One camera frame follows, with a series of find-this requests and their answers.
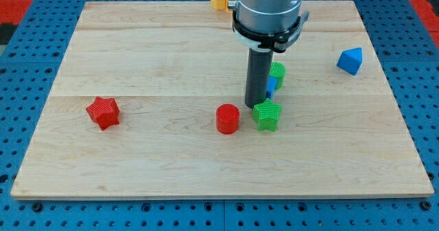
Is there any red star block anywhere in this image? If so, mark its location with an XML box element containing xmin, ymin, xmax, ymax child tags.
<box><xmin>86</xmin><ymin>97</ymin><xmax>120</xmax><ymax>130</ymax></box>

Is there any red cylinder block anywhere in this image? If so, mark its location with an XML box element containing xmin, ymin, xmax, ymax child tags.
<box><xmin>215</xmin><ymin>104</ymin><xmax>240</xmax><ymax>134</ymax></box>

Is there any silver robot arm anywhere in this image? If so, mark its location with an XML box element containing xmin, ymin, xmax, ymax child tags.
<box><xmin>228</xmin><ymin>0</ymin><xmax>309</xmax><ymax>108</ymax></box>

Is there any green star block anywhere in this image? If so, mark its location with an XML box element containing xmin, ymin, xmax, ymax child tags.
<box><xmin>252</xmin><ymin>98</ymin><xmax>283</xmax><ymax>132</ymax></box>

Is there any green cylinder block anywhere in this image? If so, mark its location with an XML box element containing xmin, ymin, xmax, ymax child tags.
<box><xmin>270</xmin><ymin>62</ymin><xmax>286</xmax><ymax>90</ymax></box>

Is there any light wooden board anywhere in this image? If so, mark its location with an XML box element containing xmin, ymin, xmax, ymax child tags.
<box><xmin>11</xmin><ymin>1</ymin><xmax>434</xmax><ymax>200</ymax></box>

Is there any black mounting ring flange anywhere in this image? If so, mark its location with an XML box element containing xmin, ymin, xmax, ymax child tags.
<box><xmin>232</xmin><ymin>12</ymin><xmax>309</xmax><ymax>53</ymax></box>

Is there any blue cube block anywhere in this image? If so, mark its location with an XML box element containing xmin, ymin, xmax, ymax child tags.
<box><xmin>265</xmin><ymin>76</ymin><xmax>278</xmax><ymax>99</ymax></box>

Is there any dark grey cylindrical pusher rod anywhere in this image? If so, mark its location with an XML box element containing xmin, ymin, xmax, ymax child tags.
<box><xmin>244</xmin><ymin>49</ymin><xmax>273</xmax><ymax>108</ymax></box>

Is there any blue triangle block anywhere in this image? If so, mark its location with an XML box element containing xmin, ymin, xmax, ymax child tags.
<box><xmin>337</xmin><ymin>47</ymin><xmax>363</xmax><ymax>75</ymax></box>

